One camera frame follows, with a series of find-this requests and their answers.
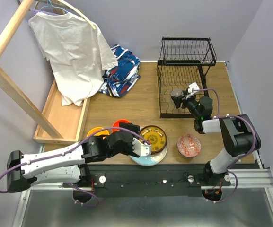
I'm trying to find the white t-shirt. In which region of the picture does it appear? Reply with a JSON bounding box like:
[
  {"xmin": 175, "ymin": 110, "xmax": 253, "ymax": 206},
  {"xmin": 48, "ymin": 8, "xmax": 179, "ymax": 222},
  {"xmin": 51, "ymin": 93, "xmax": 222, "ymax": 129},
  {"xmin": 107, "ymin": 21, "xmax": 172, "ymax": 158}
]
[{"xmin": 28, "ymin": 12, "xmax": 118, "ymax": 106}]

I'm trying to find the white and blue plate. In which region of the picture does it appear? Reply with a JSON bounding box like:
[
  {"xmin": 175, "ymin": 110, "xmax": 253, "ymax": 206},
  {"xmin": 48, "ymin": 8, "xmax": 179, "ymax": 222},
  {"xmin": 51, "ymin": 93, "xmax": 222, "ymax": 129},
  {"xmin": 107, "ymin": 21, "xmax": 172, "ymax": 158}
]
[{"xmin": 130, "ymin": 145, "xmax": 167, "ymax": 166}]

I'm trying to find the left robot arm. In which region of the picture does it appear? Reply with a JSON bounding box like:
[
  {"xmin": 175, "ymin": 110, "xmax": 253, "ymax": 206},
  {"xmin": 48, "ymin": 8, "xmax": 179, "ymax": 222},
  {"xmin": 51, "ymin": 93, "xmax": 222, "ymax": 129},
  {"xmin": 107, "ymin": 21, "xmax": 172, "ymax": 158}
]
[{"xmin": 6, "ymin": 123, "xmax": 142, "ymax": 193}]

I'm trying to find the yellow patterned dark-rimmed plate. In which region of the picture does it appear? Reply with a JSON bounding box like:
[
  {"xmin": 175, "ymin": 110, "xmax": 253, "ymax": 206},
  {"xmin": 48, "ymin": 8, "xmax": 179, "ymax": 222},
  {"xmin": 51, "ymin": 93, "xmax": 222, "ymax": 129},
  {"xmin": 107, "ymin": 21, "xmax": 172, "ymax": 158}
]
[{"xmin": 139, "ymin": 125, "xmax": 167, "ymax": 154}]

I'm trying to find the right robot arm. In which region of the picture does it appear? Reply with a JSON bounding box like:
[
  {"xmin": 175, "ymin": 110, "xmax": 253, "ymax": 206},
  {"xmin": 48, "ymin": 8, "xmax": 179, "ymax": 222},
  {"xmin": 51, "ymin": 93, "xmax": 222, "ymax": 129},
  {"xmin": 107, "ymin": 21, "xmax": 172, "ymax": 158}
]
[{"xmin": 171, "ymin": 88, "xmax": 261, "ymax": 185}]

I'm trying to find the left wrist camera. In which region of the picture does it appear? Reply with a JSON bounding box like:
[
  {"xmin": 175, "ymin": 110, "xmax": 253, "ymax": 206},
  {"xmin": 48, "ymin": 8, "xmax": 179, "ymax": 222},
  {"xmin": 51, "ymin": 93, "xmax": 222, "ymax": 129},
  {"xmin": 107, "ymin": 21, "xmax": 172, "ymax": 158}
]
[{"xmin": 132, "ymin": 138, "xmax": 152, "ymax": 157}]

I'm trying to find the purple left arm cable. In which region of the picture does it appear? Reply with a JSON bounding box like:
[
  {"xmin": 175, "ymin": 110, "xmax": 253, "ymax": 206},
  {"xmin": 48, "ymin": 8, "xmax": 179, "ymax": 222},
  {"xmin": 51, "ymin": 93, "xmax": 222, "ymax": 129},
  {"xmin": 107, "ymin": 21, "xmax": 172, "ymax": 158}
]
[{"xmin": 0, "ymin": 127, "xmax": 151, "ymax": 194}]

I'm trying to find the yellow bowl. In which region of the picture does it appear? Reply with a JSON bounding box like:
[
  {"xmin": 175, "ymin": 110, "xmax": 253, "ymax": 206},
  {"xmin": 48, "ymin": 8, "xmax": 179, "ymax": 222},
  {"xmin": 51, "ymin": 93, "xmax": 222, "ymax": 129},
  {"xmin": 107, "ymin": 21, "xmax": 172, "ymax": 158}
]
[{"xmin": 87, "ymin": 127, "xmax": 110, "ymax": 138}]

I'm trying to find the blue patterned cloth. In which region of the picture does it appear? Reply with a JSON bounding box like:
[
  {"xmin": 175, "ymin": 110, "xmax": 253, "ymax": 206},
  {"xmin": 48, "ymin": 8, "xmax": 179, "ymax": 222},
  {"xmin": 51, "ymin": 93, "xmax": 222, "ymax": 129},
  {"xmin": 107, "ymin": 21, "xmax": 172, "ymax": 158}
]
[{"xmin": 99, "ymin": 44, "xmax": 141, "ymax": 98}]

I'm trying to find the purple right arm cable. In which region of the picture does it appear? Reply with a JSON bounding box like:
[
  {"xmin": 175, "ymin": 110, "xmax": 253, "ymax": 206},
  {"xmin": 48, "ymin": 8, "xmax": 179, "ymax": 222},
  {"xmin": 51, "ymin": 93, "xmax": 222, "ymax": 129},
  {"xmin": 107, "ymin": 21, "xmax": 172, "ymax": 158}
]
[{"xmin": 192, "ymin": 88, "xmax": 260, "ymax": 170}]

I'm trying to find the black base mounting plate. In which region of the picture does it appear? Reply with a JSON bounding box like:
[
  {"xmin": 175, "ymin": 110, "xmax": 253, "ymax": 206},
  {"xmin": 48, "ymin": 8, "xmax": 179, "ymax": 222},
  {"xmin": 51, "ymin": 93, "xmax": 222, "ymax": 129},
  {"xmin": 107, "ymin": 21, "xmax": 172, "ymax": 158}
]
[{"xmin": 75, "ymin": 164, "xmax": 230, "ymax": 198}]

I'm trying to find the wooden tray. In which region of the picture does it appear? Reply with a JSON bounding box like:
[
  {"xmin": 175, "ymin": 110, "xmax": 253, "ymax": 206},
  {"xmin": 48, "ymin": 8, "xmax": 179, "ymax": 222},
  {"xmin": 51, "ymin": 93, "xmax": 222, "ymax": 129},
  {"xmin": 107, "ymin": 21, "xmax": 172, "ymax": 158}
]
[{"xmin": 33, "ymin": 81, "xmax": 90, "ymax": 145}]

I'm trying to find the aluminium rail frame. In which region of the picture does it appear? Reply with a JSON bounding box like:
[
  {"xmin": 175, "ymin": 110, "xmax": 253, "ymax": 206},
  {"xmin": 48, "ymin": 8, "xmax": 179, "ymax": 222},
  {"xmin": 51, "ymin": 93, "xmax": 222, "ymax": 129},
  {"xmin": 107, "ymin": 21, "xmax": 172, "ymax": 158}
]
[{"xmin": 13, "ymin": 163, "xmax": 273, "ymax": 227}]

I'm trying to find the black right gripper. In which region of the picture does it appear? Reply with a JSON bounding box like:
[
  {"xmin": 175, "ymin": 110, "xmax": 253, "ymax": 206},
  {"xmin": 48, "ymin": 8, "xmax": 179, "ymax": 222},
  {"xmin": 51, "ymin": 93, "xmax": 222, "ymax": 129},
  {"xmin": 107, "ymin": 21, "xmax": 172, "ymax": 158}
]
[{"xmin": 171, "ymin": 90, "xmax": 201, "ymax": 119}]

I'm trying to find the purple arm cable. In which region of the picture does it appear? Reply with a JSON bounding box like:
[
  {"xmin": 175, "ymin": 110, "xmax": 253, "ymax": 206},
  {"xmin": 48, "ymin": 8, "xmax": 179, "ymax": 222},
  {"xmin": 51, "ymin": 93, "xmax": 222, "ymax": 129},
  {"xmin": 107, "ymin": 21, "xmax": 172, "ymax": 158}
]
[
  {"xmin": 0, "ymin": 127, "xmax": 151, "ymax": 194},
  {"xmin": 192, "ymin": 88, "xmax": 260, "ymax": 170}
]

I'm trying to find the clear faceted drinking glass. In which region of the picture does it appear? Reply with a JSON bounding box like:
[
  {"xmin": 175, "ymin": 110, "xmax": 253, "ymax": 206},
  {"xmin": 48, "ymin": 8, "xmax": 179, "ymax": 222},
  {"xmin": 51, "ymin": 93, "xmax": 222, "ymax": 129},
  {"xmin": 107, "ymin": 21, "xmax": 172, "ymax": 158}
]
[{"xmin": 170, "ymin": 89, "xmax": 184, "ymax": 97}]

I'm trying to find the orange-red bowl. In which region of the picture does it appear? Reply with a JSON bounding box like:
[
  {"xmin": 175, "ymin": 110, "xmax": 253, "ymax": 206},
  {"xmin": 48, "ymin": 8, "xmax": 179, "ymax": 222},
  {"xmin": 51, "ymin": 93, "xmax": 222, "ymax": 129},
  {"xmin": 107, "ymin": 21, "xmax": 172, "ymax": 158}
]
[{"xmin": 112, "ymin": 119, "xmax": 130, "ymax": 132}]

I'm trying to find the black wire dish rack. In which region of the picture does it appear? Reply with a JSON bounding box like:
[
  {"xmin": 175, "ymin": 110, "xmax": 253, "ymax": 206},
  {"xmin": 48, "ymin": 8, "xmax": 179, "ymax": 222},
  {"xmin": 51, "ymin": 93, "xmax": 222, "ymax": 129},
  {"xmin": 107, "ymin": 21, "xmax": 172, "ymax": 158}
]
[{"xmin": 157, "ymin": 37, "xmax": 217, "ymax": 118}]

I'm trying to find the red patterned bowl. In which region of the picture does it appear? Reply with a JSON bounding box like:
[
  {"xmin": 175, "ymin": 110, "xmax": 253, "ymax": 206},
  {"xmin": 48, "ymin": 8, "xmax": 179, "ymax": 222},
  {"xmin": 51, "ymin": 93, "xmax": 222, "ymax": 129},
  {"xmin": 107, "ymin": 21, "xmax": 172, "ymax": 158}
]
[{"xmin": 176, "ymin": 134, "xmax": 202, "ymax": 158}]

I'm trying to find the wooden clothes rack frame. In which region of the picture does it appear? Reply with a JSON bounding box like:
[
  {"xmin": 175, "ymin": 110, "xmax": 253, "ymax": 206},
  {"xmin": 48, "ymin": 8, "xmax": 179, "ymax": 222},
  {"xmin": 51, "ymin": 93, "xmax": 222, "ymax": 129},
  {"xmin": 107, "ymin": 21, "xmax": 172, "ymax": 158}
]
[{"xmin": 0, "ymin": 0, "xmax": 61, "ymax": 138}]

